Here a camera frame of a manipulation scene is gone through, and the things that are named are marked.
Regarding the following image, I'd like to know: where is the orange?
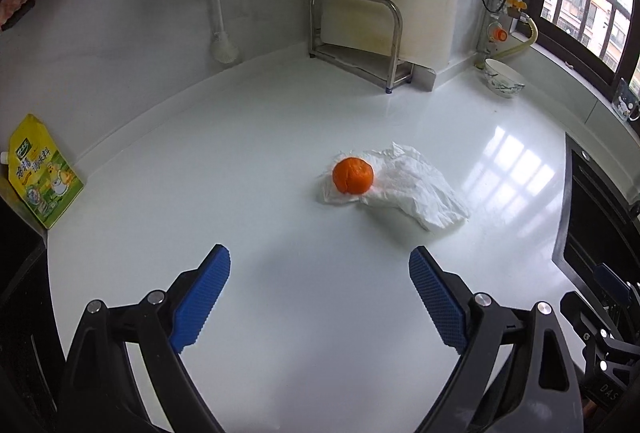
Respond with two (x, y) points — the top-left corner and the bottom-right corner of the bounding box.
(332, 156), (375, 194)

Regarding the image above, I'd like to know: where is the yellow gas hose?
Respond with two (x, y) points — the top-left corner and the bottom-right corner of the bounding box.
(492, 15), (540, 64)

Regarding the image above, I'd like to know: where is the white floral bowl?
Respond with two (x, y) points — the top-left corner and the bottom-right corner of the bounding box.
(482, 58), (527, 100)

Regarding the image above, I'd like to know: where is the steel cutting board rack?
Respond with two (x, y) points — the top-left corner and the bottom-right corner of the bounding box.
(307, 0), (435, 94)

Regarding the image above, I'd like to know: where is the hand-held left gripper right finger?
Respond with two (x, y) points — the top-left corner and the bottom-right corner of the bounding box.
(408, 245), (585, 433)

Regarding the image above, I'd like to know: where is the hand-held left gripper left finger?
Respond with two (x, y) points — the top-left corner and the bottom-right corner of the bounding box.
(57, 243), (232, 433)

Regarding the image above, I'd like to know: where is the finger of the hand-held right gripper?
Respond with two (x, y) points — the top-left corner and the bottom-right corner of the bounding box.
(592, 263), (640, 314)
(559, 291), (610, 350)

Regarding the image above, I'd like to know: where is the white tissue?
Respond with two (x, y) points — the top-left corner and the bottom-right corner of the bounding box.
(317, 142), (471, 233)

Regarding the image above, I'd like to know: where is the blue handled bottle brush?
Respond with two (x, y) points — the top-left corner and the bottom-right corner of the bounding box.
(204, 0), (240, 64)

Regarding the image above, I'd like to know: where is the glass cup cartoon print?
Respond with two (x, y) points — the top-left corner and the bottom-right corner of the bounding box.
(611, 78), (640, 122)

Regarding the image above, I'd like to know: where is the black built-in stove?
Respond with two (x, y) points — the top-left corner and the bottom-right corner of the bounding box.
(552, 133), (640, 309)

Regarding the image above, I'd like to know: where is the yellow green refill pouch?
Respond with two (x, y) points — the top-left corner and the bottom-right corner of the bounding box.
(0, 114), (85, 230)

